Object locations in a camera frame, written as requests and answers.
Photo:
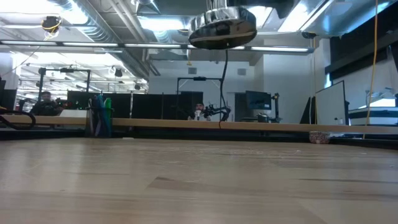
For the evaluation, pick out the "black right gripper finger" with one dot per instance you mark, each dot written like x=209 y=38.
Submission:
x=283 y=7

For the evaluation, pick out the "black background robot arm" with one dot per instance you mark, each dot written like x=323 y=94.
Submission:
x=217 y=110

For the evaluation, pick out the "black computer monitor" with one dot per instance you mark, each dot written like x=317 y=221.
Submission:
x=258 y=100

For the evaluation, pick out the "white board panel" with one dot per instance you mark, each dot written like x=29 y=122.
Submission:
x=331 y=104

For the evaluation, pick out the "dark metal pot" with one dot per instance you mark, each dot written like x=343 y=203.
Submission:
x=263 y=118

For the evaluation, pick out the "light wooden desk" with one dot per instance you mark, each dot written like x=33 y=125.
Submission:
x=264 y=127

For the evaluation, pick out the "patterned round bowl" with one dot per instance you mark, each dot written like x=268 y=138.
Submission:
x=319 y=137

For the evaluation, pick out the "person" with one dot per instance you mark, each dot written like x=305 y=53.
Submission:
x=199 y=113
x=46 y=107

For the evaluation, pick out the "black white striped box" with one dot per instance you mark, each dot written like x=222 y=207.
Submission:
x=373 y=116

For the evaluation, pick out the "black partition panel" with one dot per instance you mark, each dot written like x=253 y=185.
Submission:
x=149 y=105

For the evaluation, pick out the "long ceiling light fixture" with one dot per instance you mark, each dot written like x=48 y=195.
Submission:
x=93 y=44

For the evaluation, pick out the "black ceiling device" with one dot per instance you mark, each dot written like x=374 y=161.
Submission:
x=50 y=24

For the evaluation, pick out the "black background rig frame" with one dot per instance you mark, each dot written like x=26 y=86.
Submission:
x=199 y=78
x=40 y=84

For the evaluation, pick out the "black aluminium table frame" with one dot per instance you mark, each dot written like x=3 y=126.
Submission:
x=186 y=135

